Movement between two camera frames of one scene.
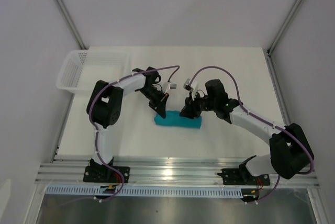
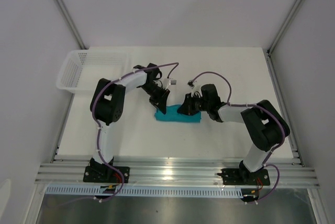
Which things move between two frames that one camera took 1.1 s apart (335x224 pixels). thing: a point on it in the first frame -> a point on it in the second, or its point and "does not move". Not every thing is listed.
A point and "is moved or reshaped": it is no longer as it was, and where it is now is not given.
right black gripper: x=190 y=109 does not move
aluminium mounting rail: x=164 y=172 does not move
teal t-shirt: x=173 y=118 is moved or reshaped
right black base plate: x=243 y=177 does not move
